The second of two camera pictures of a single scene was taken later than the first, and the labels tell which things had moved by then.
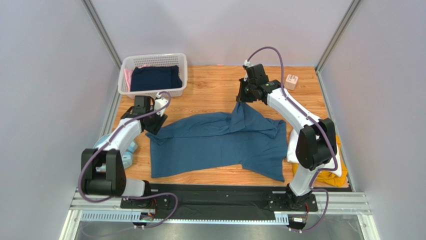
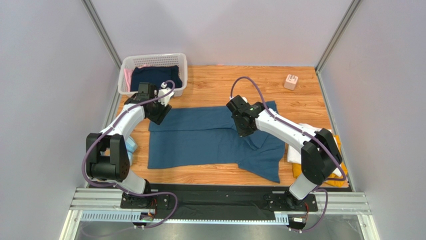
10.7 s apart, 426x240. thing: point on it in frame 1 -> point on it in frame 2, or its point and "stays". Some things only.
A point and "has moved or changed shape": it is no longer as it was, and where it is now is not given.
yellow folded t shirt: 327,177 stays
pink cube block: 291,81 stays
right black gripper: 243,93 -> 244,128
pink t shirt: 128,73 stays
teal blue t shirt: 244,138 has moved or changed shape
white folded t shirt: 291,156 stays
